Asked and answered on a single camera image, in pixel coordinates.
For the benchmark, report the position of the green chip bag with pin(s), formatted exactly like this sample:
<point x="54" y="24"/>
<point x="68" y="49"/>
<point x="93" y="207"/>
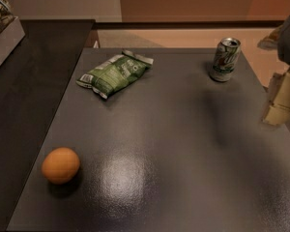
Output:
<point x="115" y="74"/>

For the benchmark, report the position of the orange fruit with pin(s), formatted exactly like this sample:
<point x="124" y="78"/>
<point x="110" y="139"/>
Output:
<point x="60" y="165"/>

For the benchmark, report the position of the grey snack display box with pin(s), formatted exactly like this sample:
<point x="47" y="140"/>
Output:
<point x="10" y="37"/>

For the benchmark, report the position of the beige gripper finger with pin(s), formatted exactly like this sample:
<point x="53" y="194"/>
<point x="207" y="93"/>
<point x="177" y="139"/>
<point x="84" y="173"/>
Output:
<point x="270" y="41"/>
<point x="277" y="109"/>

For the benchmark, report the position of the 7up soda can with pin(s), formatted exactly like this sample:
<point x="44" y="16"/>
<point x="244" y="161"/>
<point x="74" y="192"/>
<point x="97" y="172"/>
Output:
<point x="226" y="57"/>

